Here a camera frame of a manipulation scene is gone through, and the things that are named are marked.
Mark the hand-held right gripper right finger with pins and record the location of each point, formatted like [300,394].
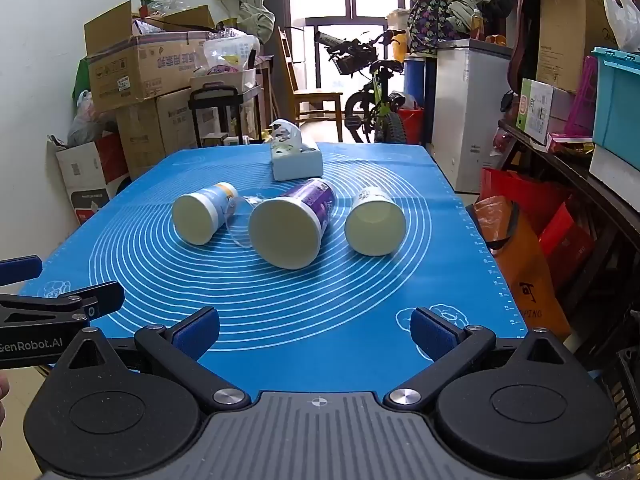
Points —
[434,334]

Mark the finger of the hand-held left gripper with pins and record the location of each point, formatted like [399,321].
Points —
[20,267]
[85,300]

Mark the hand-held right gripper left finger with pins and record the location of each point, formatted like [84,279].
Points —
[196,334]

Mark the blue yellow label paper cup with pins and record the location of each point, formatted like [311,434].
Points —
[194,219]

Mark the clear plastic cup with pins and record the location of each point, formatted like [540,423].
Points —
[241,225]

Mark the white printed paper cup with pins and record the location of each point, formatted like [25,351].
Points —
[374,226]

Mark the purple paper cup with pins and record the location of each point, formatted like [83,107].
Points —
[285,234]

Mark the person's left hand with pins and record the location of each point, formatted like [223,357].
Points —
[3,400]

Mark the blue silicone mat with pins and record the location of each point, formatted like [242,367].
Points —
[300,310]

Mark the white and red cardboard box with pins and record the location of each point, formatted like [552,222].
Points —
[82,175]

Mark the orange paper bag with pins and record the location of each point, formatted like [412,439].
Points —
[530,270]

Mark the red gift box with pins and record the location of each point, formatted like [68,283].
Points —
[565,245]

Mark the crumpled grey plastic bag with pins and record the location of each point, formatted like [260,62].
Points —
[90,120]

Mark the red paper bag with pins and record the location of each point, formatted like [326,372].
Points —
[520,195]

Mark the brown cardboard box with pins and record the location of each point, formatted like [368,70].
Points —
[150,135]

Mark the green bag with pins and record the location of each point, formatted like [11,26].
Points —
[81,82]

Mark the white tissue box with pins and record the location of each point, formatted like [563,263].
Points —
[296,161]

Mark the black plastic crate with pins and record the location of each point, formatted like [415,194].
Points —
[622,410]

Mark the dark wooden shelf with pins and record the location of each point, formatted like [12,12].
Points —
[590,195]

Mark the red bucket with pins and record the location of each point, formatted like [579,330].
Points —
[412,125]

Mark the black trolley cart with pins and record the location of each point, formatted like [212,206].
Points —
[215,110]

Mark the white chest freezer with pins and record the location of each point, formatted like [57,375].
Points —
[465,110]

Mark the large open cardboard box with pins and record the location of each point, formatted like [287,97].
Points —
[140,70]

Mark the green and black bicycle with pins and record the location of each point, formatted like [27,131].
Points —
[375,105]

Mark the white and green carton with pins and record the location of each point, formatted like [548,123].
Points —
[540,110]

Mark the blue barrel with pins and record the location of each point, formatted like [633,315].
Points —
[417,82]

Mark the white plastic bin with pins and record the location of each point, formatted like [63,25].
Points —
[225,81]

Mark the wooden chair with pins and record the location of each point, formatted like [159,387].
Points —
[310,95]

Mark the pink plastic basket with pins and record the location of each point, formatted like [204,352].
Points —
[582,100]

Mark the clear plastic bag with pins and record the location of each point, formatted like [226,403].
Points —
[230,52]

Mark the teal plastic crate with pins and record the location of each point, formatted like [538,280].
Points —
[617,105]

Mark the floral cloth bag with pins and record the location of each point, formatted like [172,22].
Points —
[430,22]

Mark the tall cardboard box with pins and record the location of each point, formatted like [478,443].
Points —
[570,35]

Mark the white plastic bag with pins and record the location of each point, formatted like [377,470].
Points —
[622,15]

